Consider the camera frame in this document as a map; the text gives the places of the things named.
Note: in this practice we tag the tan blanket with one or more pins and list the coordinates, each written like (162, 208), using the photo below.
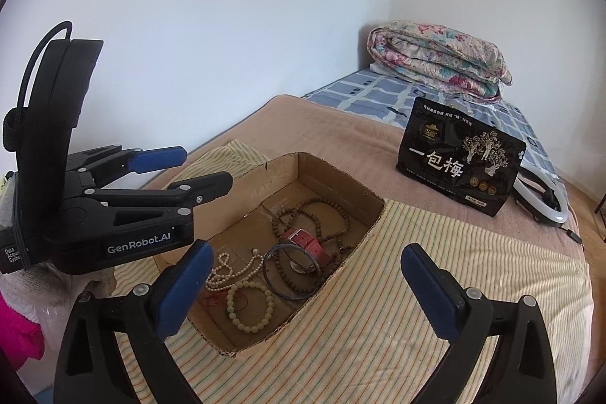
(307, 124)

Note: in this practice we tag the blue checked bed sheet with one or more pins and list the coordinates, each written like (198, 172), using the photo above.
(360, 94)

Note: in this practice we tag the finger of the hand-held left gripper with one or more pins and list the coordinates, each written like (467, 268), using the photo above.
(208, 186)
(161, 157)

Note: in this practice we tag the white cloth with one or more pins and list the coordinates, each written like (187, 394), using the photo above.
(47, 295)

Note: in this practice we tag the yellow striped cloth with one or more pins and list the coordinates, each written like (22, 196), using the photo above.
(369, 337)

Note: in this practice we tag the cardboard box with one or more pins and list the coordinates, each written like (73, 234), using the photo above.
(326, 177)

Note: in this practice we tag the folded floral quilt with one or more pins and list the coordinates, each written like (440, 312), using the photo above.
(435, 58)

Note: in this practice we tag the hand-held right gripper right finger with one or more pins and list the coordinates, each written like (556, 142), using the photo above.
(428, 290)

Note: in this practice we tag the blue bangle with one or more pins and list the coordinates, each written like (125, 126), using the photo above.
(265, 274)

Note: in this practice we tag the black printed bag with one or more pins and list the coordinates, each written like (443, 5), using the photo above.
(454, 162)

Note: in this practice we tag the pink cloth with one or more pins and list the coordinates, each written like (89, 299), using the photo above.
(16, 328)

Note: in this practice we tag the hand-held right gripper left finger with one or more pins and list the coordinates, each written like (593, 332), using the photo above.
(187, 285)

